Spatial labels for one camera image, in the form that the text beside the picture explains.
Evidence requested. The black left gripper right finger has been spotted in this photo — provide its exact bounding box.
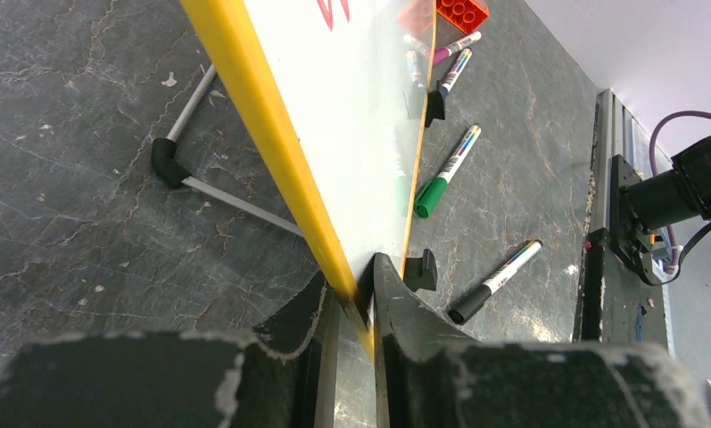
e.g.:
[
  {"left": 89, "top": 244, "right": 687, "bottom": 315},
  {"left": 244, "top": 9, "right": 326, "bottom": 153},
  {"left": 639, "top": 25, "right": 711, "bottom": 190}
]
[{"left": 372, "top": 253, "right": 711, "bottom": 427}]

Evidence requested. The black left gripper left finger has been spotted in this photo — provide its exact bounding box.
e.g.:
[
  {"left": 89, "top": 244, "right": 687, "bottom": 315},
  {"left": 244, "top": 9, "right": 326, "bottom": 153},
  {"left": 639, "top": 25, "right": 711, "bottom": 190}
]
[{"left": 0, "top": 274, "right": 339, "bottom": 427}]

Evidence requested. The yellow framed whiteboard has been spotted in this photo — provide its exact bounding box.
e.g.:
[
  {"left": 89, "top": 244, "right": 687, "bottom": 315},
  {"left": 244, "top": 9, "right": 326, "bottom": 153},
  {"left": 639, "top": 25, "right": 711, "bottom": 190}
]
[{"left": 151, "top": 1, "right": 436, "bottom": 354}]

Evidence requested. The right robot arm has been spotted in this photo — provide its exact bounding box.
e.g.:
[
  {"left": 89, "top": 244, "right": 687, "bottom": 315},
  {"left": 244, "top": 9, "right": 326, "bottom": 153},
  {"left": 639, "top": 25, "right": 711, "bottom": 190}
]
[{"left": 608, "top": 136, "right": 711, "bottom": 286}]

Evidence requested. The black capped marker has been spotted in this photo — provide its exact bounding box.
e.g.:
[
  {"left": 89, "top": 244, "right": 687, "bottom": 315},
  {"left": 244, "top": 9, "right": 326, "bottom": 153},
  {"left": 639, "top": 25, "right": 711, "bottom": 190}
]
[{"left": 448, "top": 239, "right": 543, "bottom": 325}]

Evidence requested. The green capped marker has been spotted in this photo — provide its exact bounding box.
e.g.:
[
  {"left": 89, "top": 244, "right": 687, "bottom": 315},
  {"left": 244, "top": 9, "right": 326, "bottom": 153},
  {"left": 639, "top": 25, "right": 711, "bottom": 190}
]
[{"left": 413, "top": 123, "right": 482, "bottom": 218}]

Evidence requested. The blue capped marker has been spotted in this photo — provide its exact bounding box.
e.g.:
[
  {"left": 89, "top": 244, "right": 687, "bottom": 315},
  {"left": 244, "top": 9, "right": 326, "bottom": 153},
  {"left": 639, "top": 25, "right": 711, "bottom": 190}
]
[{"left": 439, "top": 48, "right": 473, "bottom": 96}]

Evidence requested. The purple capped marker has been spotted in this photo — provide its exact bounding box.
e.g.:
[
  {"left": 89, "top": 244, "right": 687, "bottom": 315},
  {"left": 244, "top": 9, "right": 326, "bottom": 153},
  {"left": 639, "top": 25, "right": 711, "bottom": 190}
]
[{"left": 433, "top": 30, "right": 482, "bottom": 65}]

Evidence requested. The orange lego brick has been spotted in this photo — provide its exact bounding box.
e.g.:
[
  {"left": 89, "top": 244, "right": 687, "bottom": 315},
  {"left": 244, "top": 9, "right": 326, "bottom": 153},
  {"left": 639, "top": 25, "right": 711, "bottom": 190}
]
[{"left": 435, "top": 0, "right": 491, "bottom": 35}]

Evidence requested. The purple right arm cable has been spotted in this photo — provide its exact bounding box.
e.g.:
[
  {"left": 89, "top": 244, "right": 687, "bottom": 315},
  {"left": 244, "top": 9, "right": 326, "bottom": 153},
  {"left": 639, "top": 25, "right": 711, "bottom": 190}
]
[{"left": 649, "top": 110, "right": 711, "bottom": 276}]

